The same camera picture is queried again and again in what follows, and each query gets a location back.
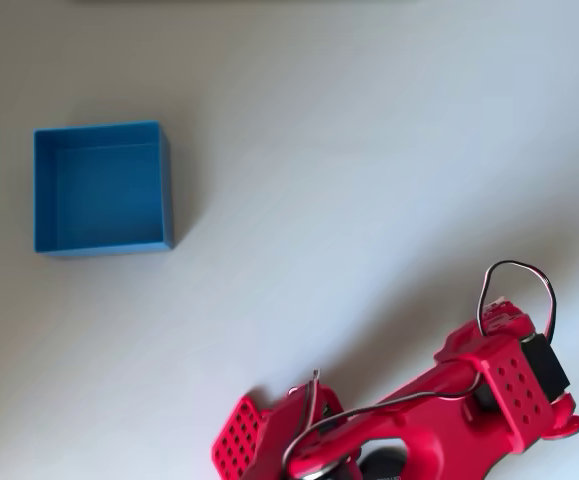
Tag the black round object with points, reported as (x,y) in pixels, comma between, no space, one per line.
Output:
(384,465)

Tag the red robot arm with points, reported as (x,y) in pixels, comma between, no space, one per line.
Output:
(419,400)

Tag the blue box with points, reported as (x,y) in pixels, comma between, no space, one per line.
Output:
(104,195)

